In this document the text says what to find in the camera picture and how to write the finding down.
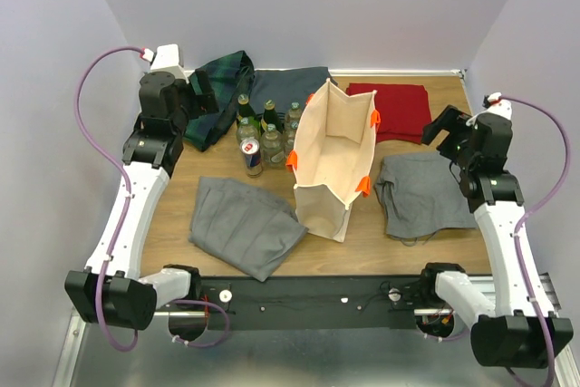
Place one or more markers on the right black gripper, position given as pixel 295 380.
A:
pixel 452 120

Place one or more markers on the red folded cloth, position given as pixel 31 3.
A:
pixel 404 109

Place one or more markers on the green plaid cloth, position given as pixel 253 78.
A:
pixel 229 76

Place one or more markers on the black mounting base plate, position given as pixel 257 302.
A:
pixel 315 302

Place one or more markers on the grey folded cloth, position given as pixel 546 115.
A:
pixel 420 197
pixel 245 226

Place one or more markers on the green glass bottle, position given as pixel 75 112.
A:
pixel 244 110
pixel 270 116

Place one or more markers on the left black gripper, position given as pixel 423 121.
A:
pixel 204 103

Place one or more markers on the dark blue folded cloth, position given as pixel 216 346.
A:
pixel 284 87

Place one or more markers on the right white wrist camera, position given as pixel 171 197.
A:
pixel 495 104

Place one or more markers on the beige canvas bag orange handles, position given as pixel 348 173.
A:
pixel 332 158

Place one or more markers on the aluminium frame rail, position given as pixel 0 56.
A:
pixel 70 352

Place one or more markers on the grey folded cloth left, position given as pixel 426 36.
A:
pixel 245 226

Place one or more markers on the grey folded cloth right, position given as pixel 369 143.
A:
pixel 420 197

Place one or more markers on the clear soda water bottle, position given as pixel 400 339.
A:
pixel 289 136
pixel 272 147
pixel 246 129
pixel 293 114

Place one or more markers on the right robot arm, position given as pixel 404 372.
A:
pixel 519 328

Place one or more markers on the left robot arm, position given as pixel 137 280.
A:
pixel 110 288

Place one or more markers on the red top drink can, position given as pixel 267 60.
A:
pixel 250 149

